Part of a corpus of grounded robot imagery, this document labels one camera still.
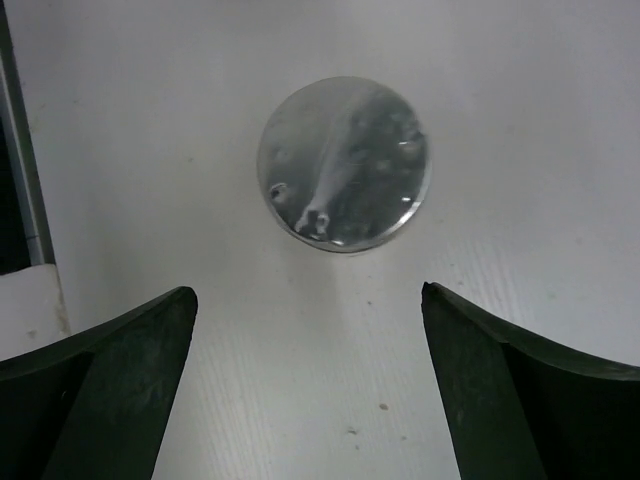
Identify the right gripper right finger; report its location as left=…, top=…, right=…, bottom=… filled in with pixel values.
left=421, top=283, right=639, bottom=479

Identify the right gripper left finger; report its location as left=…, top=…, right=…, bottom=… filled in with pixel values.
left=1, top=286, right=198, bottom=479

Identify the silver lid shaker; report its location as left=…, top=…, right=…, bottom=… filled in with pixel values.
left=256, top=76, right=432, bottom=254

